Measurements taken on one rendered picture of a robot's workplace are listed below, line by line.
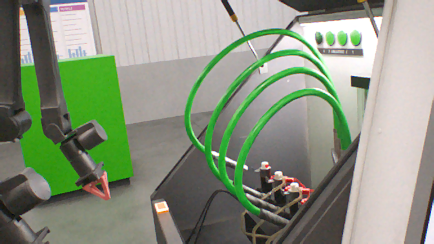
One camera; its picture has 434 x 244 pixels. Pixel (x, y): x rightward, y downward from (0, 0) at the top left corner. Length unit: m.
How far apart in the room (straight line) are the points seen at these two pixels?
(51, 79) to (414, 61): 0.91
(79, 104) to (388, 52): 3.64
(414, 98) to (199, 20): 7.03
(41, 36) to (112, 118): 3.00
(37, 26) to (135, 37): 6.14
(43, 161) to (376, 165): 3.74
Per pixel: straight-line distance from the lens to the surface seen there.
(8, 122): 1.25
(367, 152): 0.68
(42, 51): 1.22
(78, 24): 7.26
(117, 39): 7.31
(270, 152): 1.37
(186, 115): 0.93
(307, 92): 0.75
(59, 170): 4.21
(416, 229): 0.59
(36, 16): 1.22
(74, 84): 4.09
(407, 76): 0.62
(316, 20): 1.22
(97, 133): 1.20
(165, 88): 7.41
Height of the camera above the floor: 1.43
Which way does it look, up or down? 12 degrees down
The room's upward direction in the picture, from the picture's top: 6 degrees counter-clockwise
